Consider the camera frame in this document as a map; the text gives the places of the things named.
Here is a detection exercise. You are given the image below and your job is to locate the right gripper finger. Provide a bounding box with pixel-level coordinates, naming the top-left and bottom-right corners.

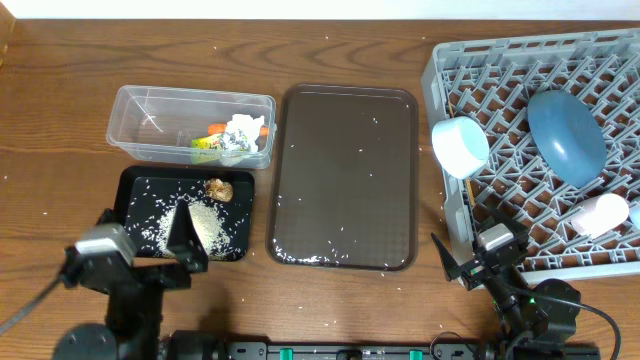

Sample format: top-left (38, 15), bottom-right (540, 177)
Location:
top-left (482, 206), bottom-right (529, 245)
top-left (431, 233), bottom-right (460, 280)

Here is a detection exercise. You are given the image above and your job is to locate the pile of white rice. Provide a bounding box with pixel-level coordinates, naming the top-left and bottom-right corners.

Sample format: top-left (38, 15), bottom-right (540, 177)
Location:
top-left (125, 177), bottom-right (253, 261)

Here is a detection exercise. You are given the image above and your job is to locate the brown food scrap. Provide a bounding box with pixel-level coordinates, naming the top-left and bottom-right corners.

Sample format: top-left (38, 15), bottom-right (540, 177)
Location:
top-left (204, 178), bottom-right (233, 203)

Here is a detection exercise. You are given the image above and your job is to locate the pink and white cup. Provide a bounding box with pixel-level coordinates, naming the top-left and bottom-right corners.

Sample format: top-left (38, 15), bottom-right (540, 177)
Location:
top-left (570, 193), bottom-right (629, 238)

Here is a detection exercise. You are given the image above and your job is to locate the light blue rice bowl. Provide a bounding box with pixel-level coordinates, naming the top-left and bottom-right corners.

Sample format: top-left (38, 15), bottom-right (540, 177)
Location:
top-left (431, 116), bottom-right (490, 179)

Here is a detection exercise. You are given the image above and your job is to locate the dark blue plate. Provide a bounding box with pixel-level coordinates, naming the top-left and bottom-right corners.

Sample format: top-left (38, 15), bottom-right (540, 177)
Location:
top-left (527, 90), bottom-right (608, 188)

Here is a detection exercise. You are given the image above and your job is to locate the orange carrot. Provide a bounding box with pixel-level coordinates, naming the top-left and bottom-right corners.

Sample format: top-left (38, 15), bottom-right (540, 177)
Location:
top-left (208, 123), bottom-right (269, 136)

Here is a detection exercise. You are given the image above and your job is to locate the blue and white cup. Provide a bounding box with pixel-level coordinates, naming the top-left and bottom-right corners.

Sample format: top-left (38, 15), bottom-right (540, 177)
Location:
top-left (629, 202), bottom-right (640, 228)

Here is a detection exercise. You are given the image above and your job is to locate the white napkin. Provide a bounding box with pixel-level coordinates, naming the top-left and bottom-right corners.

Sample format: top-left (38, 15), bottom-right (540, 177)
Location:
top-left (220, 114), bottom-right (265, 167)

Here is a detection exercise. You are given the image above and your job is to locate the wooden chopstick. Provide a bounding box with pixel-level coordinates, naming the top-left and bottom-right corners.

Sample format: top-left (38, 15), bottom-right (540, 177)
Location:
top-left (447, 100), bottom-right (476, 209)

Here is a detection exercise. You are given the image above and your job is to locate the green foil snack wrapper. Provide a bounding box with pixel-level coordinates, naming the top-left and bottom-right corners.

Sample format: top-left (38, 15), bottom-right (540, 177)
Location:
top-left (191, 131), bottom-right (251, 166)

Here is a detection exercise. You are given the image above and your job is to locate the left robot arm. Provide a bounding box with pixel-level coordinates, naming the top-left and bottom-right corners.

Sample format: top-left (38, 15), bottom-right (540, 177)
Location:
top-left (53, 200), bottom-right (209, 359)

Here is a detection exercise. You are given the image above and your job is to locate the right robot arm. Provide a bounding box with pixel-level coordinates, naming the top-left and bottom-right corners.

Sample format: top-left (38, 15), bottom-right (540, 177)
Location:
top-left (432, 208), bottom-right (581, 359)

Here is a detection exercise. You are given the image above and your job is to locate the grey dishwasher rack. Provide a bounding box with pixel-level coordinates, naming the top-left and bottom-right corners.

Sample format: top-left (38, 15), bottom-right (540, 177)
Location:
top-left (421, 29), bottom-right (639, 283)

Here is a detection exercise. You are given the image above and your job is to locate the black plastic bin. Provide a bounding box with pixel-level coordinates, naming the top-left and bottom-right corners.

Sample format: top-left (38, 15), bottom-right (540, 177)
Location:
top-left (113, 165), bottom-right (255, 262)

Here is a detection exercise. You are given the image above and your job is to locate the clear plastic bin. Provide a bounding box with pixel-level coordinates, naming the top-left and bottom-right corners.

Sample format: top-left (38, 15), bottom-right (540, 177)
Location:
top-left (106, 85), bottom-right (277, 169)

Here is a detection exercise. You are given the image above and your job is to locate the dark brown serving tray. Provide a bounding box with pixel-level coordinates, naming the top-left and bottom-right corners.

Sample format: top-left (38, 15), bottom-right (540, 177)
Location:
top-left (266, 84), bottom-right (419, 272)

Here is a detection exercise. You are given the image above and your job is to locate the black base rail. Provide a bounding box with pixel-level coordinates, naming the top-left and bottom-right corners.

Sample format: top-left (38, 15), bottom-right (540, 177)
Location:
top-left (214, 339), bottom-right (601, 360)

